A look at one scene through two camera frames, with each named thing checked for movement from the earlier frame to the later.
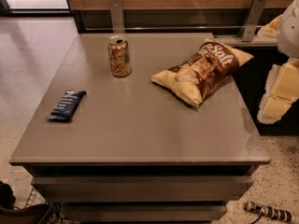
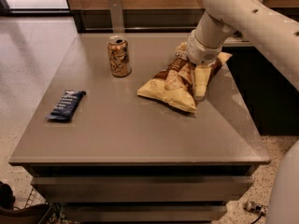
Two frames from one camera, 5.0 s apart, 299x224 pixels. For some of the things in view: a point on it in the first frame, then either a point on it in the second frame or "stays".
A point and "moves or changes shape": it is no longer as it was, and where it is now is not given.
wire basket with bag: x=35 y=211 stays
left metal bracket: x=117 y=15 stays
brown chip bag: x=197 y=77 moves or changes shape
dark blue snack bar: x=67 y=105 stays
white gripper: x=290 y=32 → x=200 y=52
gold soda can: x=120 y=56 stays
